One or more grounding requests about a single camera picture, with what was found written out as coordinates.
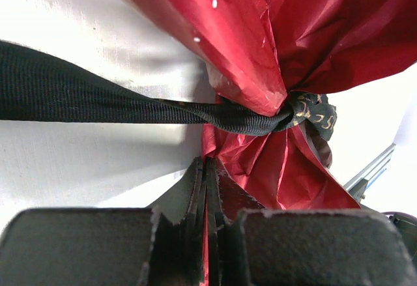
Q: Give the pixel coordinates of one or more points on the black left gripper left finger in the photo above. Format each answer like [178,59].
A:
[160,244]

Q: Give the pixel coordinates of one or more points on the red flower bouquet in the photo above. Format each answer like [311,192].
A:
[258,52]

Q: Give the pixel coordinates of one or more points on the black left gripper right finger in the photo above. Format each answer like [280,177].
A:
[249,244]

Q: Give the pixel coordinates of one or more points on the aluminium frame rail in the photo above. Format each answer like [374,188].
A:
[358,185]

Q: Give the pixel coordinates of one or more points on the black ribbon gold lettering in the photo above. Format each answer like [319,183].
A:
[39,87]

